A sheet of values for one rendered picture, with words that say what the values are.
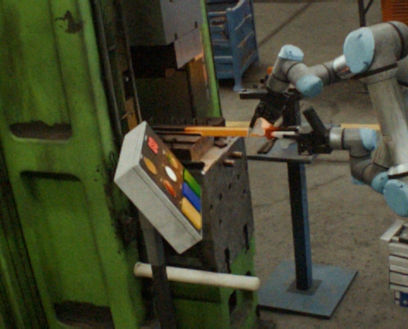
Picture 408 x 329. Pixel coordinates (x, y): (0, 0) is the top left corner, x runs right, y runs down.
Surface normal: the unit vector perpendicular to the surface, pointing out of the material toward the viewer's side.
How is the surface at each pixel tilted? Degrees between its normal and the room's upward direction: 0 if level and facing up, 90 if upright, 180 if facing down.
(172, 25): 90
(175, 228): 90
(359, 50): 83
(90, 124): 89
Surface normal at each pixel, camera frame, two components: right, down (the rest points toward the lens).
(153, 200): -0.04, 0.33
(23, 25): -0.46, 0.33
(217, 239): 0.88, 0.03
